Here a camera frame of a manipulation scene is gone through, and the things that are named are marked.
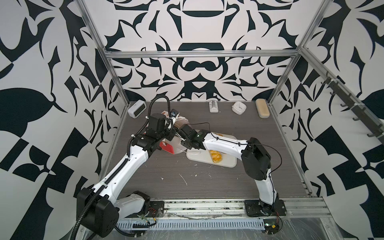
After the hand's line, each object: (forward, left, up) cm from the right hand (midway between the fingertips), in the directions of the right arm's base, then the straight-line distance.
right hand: (187, 135), depth 90 cm
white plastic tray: (-10, -10, -10) cm, 17 cm away
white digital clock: (+26, +37, -4) cm, 45 cm away
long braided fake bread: (-11, -17, -6) cm, 21 cm away
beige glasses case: (+27, -55, -8) cm, 62 cm away
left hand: (-1, +7, +15) cm, 16 cm away
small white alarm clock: (+29, -38, -8) cm, 49 cm away
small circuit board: (-44, -40, -11) cm, 60 cm away
